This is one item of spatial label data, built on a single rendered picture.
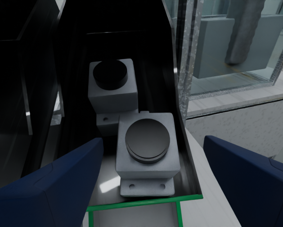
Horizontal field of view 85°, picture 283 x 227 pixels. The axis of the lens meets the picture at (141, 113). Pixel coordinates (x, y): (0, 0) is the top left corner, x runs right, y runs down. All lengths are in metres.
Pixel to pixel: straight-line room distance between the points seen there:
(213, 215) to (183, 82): 0.41
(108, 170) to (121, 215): 0.15
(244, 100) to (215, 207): 0.72
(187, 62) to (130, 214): 0.25
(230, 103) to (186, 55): 0.85
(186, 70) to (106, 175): 0.17
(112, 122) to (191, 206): 0.43
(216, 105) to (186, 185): 0.84
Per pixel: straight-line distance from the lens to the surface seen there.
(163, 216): 0.31
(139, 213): 0.30
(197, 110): 0.91
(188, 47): 0.22
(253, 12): 1.04
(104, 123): 0.16
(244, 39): 1.05
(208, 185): 0.59
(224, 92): 1.13
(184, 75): 0.22
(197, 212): 0.54
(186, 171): 0.17
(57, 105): 0.88
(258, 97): 1.18
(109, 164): 0.17
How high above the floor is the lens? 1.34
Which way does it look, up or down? 34 degrees down
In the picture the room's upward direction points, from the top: 3 degrees counter-clockwise
